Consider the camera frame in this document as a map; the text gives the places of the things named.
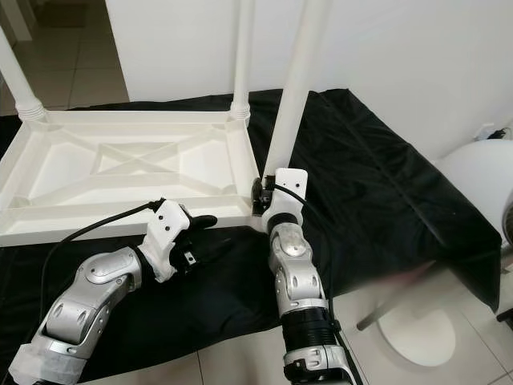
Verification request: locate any black cloth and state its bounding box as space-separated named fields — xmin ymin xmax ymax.
xmin=0 ymin=87 xmax=504 ymax=378

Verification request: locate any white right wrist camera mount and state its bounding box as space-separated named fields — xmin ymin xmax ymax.
xmin=266 ymin=168 xmax=309 ymax=233

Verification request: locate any white door frame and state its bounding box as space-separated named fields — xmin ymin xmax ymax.
xmin=0 ymin=0 xmax=33 ymax=41

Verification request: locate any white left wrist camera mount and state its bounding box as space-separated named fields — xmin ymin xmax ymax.
xmin=140 ymin=199 xmax=197 ymax=283

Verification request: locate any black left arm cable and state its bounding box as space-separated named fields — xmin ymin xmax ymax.
xmin=40 ymin=198 xmax=168 ymax=322

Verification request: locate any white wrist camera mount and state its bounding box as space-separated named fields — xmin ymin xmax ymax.
xmin=140 ymin=199 xmax=197 ymax=283
xmin=266 ymin=168 xmax=309 ymax=233

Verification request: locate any wall socket with black plug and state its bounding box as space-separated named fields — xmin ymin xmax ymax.
xmin=481 ymin=122 xmax=513 ymax=144

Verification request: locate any white plastic table top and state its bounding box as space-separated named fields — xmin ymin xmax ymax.
xmin=0 ymin=108 xmax=267 ymax=248

